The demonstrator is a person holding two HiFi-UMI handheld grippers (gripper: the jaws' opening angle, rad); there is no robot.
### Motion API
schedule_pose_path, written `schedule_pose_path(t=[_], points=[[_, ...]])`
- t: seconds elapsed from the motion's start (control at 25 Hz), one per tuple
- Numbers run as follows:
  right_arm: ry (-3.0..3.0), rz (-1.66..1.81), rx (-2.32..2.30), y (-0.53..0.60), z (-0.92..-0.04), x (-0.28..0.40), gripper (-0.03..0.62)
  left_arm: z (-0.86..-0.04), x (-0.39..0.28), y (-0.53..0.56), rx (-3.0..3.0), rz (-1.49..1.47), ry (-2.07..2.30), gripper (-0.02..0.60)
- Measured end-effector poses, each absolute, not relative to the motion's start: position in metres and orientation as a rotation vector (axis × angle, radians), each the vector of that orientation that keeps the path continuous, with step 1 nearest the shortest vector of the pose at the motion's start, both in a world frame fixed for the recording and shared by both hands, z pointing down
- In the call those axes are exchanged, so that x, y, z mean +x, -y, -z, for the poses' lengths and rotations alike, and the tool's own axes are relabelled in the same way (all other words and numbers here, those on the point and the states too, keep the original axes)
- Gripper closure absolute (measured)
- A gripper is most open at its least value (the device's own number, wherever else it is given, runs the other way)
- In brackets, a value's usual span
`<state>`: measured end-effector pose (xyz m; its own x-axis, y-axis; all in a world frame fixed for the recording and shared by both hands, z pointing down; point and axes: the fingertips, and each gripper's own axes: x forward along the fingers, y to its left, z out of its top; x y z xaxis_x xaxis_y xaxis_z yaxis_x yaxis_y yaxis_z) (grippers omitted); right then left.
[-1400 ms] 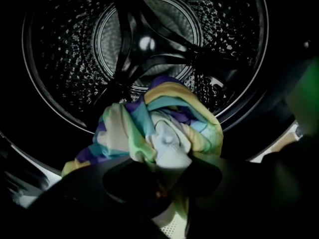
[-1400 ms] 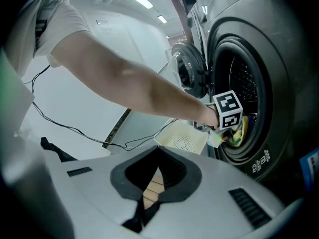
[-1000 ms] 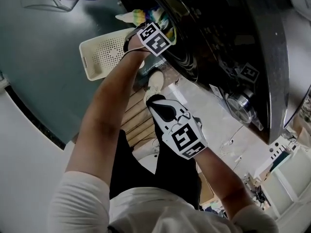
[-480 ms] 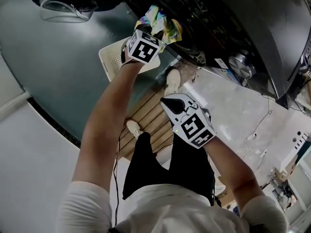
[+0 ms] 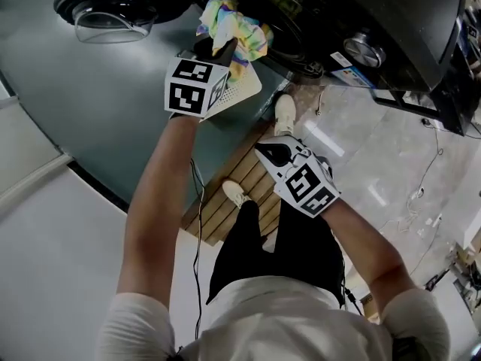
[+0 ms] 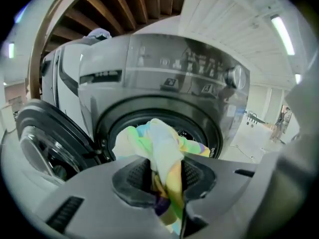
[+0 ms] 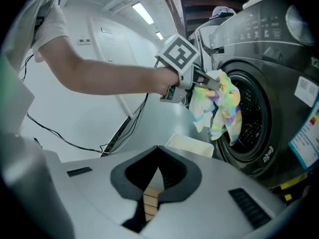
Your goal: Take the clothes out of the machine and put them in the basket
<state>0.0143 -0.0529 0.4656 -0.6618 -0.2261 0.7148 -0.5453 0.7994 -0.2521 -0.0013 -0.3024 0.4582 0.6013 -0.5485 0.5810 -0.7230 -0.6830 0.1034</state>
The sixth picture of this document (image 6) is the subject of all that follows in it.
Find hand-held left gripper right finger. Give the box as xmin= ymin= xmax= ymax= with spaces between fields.
xmin=181 ymin=152 xmax=275 ymax=239

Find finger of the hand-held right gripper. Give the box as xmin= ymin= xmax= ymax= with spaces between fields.
xmin=250 ymin=61 xmax=319 ymax=239

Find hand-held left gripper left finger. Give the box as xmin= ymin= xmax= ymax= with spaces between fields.
xmin=32 ymin=155 xmax=180 ymax=239

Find pastel tie-dye clothes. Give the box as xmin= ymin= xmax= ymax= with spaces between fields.
xmin=112 ymin=118 xmax=211 ymax=236

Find dark grey washing machine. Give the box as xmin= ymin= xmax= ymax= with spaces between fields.
xmin=16 ymin=33 xmax=251 ymax=184

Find white appliance with black marks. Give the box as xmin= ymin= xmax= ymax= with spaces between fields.
xmin=224 ymin=110 xmax=273 ymax=159

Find white and grey laundry appliance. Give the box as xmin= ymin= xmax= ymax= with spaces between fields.
xmin=39 ymin=37 xmax=87 ymax=131

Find bluish fabric bundle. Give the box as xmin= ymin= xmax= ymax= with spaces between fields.
xmin=87 ymin=28 xmax=112 ymax=40

